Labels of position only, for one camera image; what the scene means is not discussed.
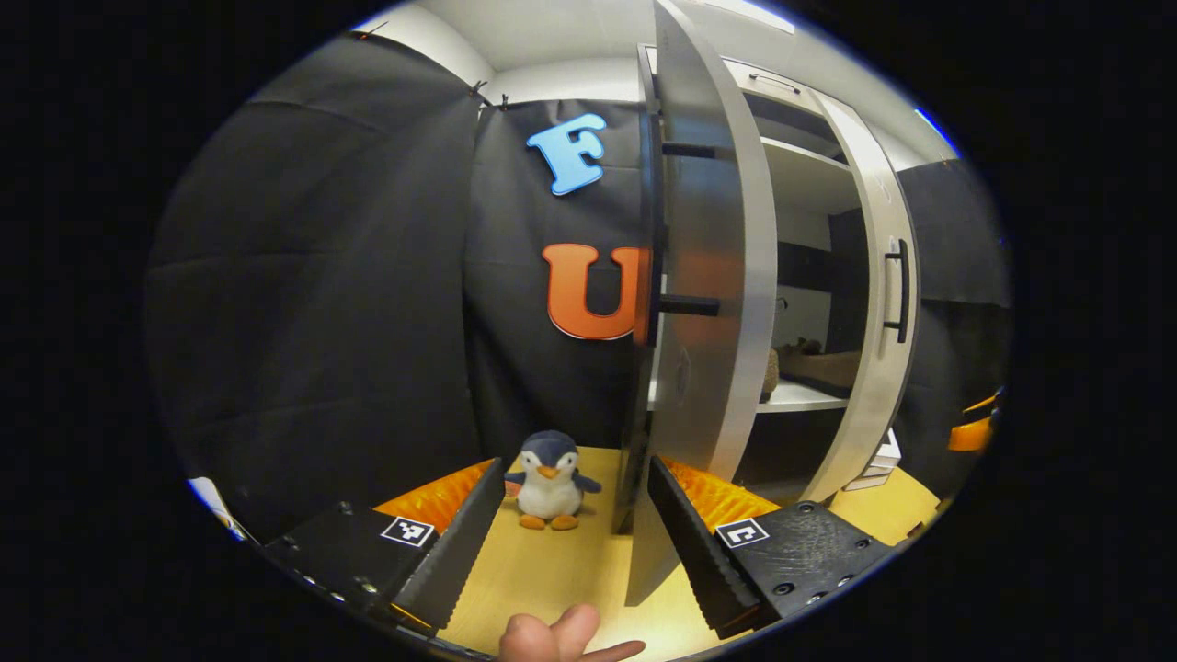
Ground black door handle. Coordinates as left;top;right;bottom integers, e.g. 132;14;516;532
883;237;913;345
644;110;723;348

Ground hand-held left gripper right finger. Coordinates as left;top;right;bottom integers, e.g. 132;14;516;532
646;454;895;641

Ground penguin plush toy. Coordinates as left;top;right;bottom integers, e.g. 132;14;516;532
504;430;603;531

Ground white plastic packet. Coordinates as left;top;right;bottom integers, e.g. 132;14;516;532
189;476;247;543

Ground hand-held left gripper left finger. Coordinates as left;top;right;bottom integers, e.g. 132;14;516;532
262;456;509;635

